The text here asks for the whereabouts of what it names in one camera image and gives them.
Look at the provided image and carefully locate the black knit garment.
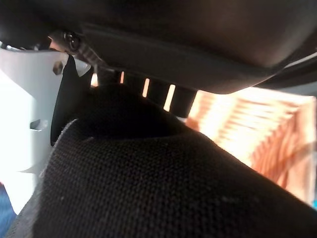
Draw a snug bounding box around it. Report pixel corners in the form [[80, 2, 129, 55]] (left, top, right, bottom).
[[4, 84, 317, 238]]

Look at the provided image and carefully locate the wicker laundry basket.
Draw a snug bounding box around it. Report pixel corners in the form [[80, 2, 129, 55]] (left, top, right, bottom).
[[184, 86, 317, 208]]

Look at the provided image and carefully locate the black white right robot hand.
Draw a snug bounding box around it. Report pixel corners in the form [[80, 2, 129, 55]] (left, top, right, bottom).
[[0, 0, 317, 215]]

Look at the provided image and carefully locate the blue garment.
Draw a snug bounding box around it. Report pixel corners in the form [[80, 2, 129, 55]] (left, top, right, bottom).
[[0, 182, 16, 238]]

